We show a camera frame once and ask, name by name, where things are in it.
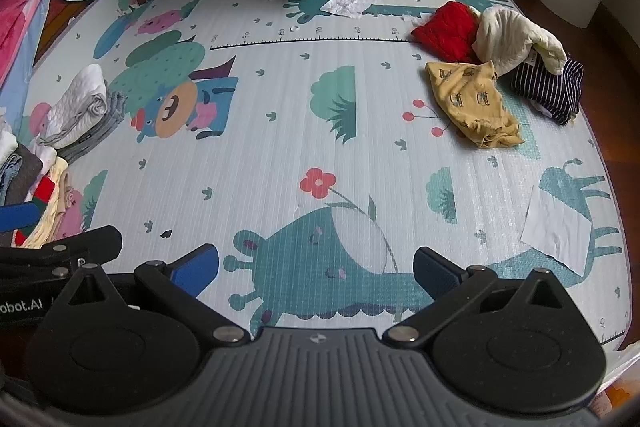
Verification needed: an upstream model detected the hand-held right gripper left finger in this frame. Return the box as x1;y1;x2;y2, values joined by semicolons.
62;243;252;348

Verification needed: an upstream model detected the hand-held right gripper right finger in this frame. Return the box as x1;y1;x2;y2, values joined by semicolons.
383;246;574;349

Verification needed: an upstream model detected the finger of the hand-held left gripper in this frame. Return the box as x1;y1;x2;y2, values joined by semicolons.
0;202;42;233
0;227;123;279

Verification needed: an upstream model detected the yellow printed vest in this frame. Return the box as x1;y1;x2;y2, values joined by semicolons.
425;61;525;149

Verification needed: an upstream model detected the pile of folded clothes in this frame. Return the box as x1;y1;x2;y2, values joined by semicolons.
0;107;71;249

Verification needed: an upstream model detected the white paper sheet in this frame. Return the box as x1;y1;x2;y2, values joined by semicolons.
520;184;593;275

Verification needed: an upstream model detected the folded white quilted garment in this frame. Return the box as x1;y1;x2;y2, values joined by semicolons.
39;63;108;148

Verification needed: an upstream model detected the cartoon printed play mat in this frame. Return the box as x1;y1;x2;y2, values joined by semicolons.
0;0;628;353

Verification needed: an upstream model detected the pink blanket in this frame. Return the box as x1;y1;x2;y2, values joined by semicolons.
0;0;118;82

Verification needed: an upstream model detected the navy striped garment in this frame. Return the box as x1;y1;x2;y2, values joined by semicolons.
510;52;585;126

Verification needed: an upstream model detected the red garment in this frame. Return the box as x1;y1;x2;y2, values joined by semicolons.
411;1;483;64

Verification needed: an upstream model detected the cream garment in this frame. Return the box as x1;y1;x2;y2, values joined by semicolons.
472;6;568;76

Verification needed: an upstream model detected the crumpled white paper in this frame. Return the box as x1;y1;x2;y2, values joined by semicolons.
320;0;381;18

